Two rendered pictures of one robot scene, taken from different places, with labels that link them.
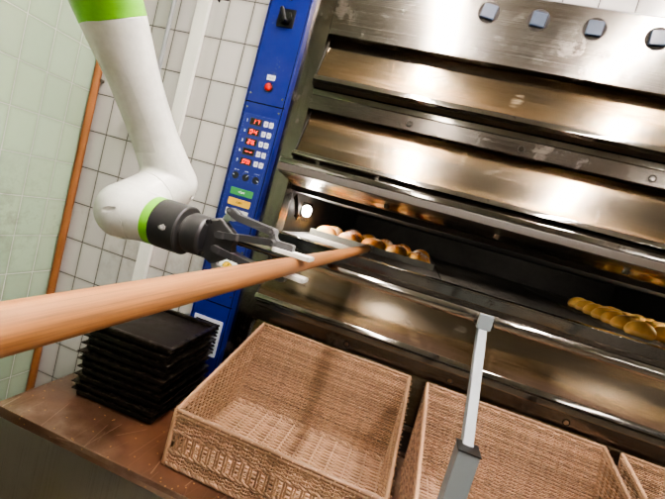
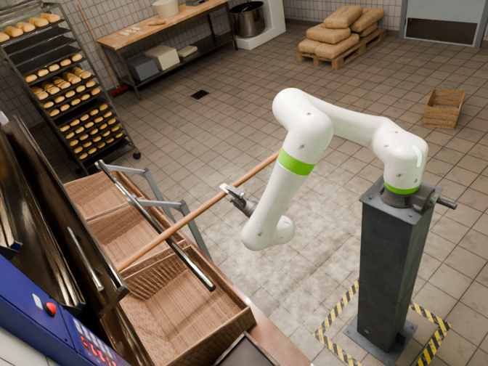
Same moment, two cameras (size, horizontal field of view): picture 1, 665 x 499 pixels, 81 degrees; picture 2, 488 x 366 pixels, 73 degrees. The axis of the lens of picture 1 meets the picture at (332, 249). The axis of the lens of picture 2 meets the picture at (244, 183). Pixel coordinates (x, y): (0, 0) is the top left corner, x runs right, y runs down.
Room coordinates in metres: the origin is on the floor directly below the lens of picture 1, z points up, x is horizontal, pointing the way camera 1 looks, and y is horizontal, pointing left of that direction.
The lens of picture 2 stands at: (1.34, 0.95, 2.18)
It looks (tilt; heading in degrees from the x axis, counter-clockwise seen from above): 41 degrees down; 228
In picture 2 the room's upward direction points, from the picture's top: 16 degrees counter-clockwise
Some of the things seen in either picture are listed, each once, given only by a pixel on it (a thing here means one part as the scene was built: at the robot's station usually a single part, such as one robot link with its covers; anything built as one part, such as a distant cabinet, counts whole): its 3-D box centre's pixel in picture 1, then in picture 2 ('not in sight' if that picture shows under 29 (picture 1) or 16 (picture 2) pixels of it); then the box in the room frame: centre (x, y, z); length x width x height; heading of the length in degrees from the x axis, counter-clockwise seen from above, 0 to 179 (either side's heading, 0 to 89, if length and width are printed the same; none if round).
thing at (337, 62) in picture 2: not in sight; (340, 45); (-3.55, -1.43, 0.07); 1.20 x 0.80 x 0.14; 168
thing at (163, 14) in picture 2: not in sight; (167, 7); (-2.46, -4.00, 1.01); 0.43 x 0.43 x 0.21
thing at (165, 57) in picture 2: not in sight; (162, 57); (-2.02, -4.01, 0.35); 0.50 x 0.36 x 0.24; 79
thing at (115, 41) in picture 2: not in sight; (173, 45); (-2.29, -3.95, 0.45); 2.20 x 0.80 x 0.90; 168
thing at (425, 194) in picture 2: not in sight; (415, 194); (0.38, 0.77, 1.23); 0.26 x 0.15 x 0.06; 82
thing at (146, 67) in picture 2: not in sight; (141, 67); (-1.61, -4.10, 0.35); 0.50 x 0.36 x 0.24; 78
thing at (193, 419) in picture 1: (303, 413); (181, 303); (1.08, -0.05, 0.72); 0.56 x 0.49 x 0.28; 78
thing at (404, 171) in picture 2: not in sight; (402, 160); (0.37, 0.70, 1.36); 0.16 x 0.13 x 0.19; 54
